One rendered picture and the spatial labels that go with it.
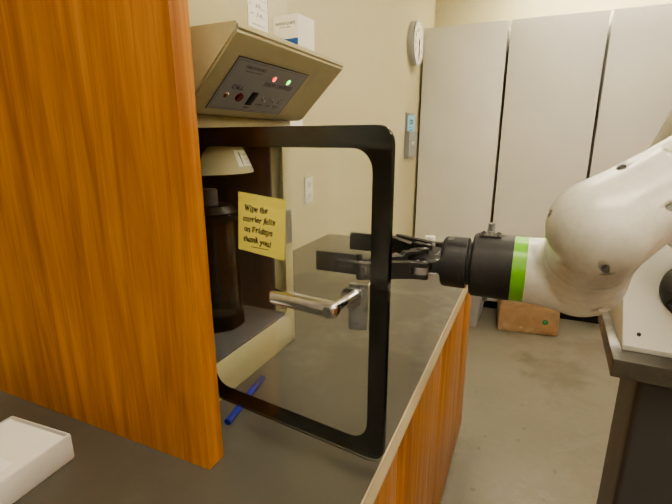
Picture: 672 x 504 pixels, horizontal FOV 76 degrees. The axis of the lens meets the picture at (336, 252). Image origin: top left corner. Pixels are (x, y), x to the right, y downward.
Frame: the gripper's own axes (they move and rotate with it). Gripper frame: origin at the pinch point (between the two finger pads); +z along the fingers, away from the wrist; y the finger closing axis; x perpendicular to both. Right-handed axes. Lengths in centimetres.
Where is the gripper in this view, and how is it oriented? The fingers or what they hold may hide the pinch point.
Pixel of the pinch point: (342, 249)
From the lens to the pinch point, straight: 71.2
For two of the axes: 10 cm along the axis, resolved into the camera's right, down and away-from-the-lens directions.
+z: -9.2, -1.1, 3.9
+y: -4.0, 2.3, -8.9
